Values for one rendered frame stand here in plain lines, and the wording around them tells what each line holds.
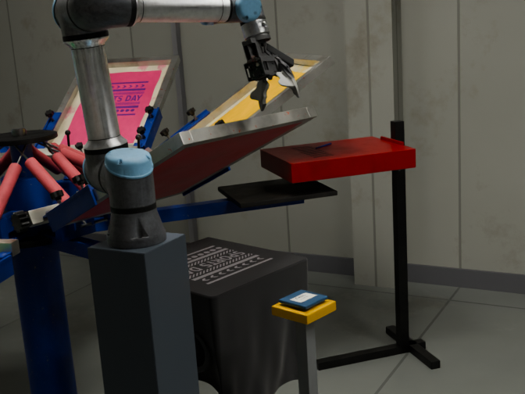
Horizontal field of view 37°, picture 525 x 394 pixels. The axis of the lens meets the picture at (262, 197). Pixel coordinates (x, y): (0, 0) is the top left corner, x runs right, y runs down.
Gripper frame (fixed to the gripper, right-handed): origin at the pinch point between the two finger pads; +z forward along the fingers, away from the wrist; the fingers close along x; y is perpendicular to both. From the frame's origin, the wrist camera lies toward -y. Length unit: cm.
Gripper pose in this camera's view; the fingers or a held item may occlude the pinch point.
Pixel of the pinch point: (282, 105)
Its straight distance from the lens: 224.3
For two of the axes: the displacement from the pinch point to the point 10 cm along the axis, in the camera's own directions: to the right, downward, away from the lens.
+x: 6.8, -1.8, -7.1
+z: 2.8, 9.6, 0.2
